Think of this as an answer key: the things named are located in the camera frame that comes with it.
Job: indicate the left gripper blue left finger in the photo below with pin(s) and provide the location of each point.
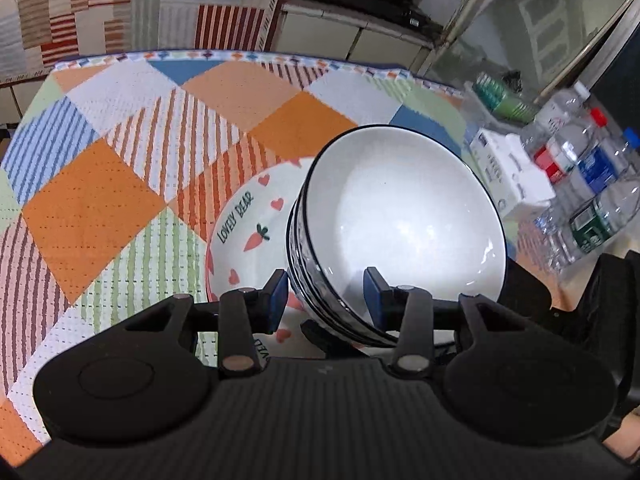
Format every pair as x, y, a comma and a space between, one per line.
265, 306

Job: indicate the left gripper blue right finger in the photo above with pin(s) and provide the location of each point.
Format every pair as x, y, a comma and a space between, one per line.
386, 304

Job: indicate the pink bunny carrot plate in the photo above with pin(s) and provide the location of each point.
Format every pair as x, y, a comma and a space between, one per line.
250, 241

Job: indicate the large white bowl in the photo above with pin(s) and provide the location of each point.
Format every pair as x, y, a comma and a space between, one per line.
392, 199

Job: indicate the small white bowl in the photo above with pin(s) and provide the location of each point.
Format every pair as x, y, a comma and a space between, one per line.
300, 279

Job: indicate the green label water bottle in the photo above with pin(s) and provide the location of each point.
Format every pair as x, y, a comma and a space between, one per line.
594, 224

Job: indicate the blue label water bottle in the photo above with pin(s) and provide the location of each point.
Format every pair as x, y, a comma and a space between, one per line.
612, 157

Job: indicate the white tissue box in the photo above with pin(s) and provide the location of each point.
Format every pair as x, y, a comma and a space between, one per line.
520, 190

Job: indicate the red label water bottle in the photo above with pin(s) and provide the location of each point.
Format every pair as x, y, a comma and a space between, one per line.
561, 152

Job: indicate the colourful patchwork tablecloth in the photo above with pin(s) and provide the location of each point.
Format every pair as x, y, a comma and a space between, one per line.
122, 165

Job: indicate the green cup stack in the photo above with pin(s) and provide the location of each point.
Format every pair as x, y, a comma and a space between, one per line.
501, 101

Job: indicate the striped counter cloth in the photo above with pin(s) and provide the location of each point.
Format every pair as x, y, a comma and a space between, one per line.
36, 34

